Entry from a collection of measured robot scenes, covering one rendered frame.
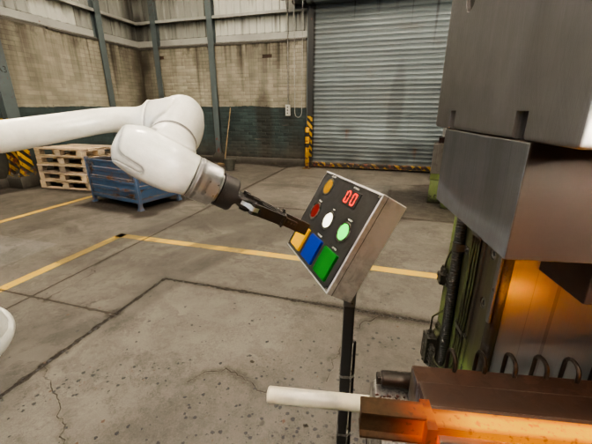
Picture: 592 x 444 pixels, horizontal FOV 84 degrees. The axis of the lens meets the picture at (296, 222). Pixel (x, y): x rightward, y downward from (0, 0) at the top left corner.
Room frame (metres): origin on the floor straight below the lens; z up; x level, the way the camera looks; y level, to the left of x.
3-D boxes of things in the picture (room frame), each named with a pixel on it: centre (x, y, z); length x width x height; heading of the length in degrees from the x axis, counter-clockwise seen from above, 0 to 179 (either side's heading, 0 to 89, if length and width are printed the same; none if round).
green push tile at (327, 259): (0.78, -0.08, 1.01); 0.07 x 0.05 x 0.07; 18
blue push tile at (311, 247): (0.87, -0.05, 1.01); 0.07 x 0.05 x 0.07; 18
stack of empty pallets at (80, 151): (6.35, 4.18, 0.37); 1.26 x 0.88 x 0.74; 73
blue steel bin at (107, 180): (5.14, 2.58, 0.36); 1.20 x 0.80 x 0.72; 61
